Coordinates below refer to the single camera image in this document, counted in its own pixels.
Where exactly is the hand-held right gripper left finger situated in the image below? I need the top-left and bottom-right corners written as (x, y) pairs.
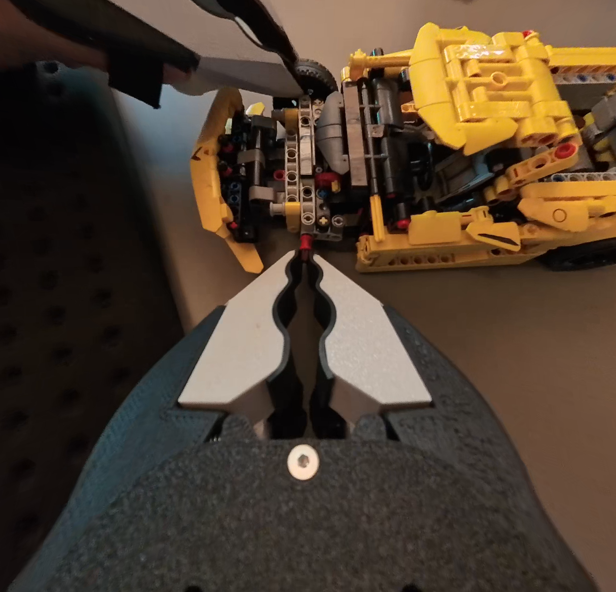
top-left (178, 250), bottom-right (309, 441)

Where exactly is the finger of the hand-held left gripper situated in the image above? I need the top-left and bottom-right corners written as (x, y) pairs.
top-left (225, 0), bottom-right (301, 68)
top-left (79, 0), bottom-right (307, 98)

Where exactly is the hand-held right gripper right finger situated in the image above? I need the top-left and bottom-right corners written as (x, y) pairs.
top-left (308, 254), bottom-right (433, 441)

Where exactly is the yellow toy brick car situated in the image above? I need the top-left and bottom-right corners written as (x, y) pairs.
top-left (190, 22), bottom-right (616, 275)

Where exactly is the grey desk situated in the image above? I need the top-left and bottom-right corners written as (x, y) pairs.
top-left (111, 0), bottom-right (616, 578)

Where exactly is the person's left hand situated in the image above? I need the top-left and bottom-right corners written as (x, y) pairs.
top-left (0, 0), bottom-right (111, 72)

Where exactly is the black perforated panel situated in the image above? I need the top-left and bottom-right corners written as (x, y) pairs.
top-left (0, 60), bottom-right (186, 573)

